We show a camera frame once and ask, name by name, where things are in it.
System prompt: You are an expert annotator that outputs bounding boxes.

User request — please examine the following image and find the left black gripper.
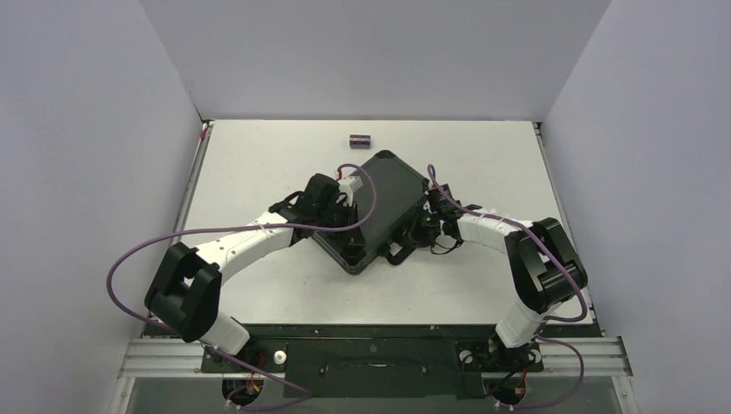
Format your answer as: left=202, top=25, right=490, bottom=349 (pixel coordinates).
left=316, top=202, right=366, bottom=248

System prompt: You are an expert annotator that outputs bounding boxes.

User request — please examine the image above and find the purple playing card box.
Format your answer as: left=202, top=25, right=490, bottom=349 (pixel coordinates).
left=348, top=135, right=372, bottom=149

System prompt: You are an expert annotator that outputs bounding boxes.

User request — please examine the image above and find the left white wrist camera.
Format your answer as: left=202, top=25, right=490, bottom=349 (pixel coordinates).
left=337, top=176, right=363, bottom=206

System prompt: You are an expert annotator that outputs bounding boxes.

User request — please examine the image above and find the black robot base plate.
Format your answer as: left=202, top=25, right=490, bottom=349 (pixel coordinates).
left=142, top=323, right=601, bottom=401

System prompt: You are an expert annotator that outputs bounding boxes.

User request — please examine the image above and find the black foam-lined carrying case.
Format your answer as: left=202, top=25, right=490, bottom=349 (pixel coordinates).
left=313, top=150, right=428, bottom=275

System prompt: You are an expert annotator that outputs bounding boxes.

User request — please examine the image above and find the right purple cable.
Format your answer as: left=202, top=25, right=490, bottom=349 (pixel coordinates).
left=426, top=164, right=590, bottom=411

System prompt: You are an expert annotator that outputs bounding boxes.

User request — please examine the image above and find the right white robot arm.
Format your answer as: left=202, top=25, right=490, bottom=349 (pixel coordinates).
left=406, top=185, right=589, bottom=368

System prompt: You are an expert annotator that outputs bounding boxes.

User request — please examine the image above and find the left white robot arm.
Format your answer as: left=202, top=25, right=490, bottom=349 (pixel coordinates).
left=144, top=170, right=375, bottom=371

